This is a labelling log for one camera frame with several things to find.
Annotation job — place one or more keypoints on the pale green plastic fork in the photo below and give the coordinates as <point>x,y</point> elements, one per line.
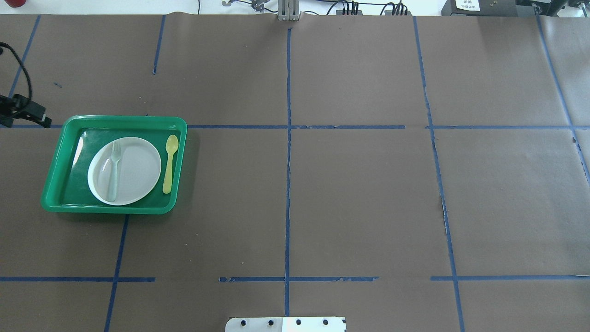
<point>115,157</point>

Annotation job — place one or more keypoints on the yellow plastic spoon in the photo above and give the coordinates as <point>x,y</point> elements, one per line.
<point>171,147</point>

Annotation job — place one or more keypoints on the white round plate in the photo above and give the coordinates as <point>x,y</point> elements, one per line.
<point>139,170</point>

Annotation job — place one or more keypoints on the green plastic tray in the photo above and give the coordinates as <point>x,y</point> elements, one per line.
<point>81,137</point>

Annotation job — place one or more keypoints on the black box device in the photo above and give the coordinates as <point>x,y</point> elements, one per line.
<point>480,8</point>

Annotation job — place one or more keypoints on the aluminium frame post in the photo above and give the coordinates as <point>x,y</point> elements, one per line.
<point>288,10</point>

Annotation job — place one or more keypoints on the white camera mast pillar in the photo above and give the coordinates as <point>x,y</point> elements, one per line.
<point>287,324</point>

